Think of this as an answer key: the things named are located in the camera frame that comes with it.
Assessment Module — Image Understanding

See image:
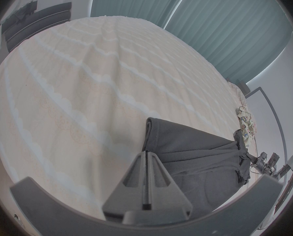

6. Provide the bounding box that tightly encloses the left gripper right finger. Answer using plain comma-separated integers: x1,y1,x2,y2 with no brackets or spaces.
147,151,193,217

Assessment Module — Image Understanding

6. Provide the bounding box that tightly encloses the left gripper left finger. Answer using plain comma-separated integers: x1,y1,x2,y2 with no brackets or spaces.
102,151,147,219

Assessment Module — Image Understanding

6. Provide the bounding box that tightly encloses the black T-shirt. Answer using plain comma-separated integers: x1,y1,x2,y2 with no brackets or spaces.
143,118,251,212

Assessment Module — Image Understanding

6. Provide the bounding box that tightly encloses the bed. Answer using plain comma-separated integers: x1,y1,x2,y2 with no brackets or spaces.
0,15,285,221

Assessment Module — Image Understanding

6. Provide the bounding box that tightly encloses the white printed pyjama garment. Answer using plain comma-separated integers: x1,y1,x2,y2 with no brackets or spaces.
236,106,257,147

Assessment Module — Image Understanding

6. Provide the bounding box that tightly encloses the cream pillow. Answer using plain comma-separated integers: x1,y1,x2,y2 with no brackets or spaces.
228,82,247,106

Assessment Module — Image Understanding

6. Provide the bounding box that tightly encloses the grey bedside table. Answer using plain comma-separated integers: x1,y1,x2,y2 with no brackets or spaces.
236,81,251,94

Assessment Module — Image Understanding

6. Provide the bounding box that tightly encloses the blue-green curtain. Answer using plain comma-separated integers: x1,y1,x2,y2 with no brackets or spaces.
164,0,293,85
90,0,194,29

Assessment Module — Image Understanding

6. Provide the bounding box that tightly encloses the black chest of drawers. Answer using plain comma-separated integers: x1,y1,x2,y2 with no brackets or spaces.
1,2,72,53

